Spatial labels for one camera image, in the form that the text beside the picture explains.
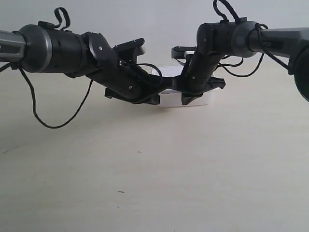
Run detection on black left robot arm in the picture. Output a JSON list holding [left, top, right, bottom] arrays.
[[0, 24, 175, 105]]

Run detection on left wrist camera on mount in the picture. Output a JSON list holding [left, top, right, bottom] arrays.
[[112, 38, 145, 63]]

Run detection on white lidded plastic container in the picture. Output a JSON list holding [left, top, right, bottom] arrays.
[[158, 65, 217, 108]]

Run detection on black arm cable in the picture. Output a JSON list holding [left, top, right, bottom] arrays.
[[212, 0, 289, 78], [0, 7, 94, 129]]

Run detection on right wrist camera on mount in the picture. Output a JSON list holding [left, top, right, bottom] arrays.
[[171, 46, 196, 59]]

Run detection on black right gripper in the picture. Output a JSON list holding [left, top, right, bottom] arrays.
[[154, 52, 225, 105]]

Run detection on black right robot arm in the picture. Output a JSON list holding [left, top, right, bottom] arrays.
[[173, 21, 309, 105]]

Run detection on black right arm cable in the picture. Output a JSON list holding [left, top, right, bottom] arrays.
[[212, 0, 289, 78]]

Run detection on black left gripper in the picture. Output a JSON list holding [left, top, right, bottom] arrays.
[[87, 60, 161, 105]]

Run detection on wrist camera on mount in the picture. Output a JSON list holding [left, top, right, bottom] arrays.
[[112, 38, 145, 63], [171, 46, 196, 59]]

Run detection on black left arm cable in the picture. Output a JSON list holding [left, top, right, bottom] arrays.
[[0, 7, 94, 129]]

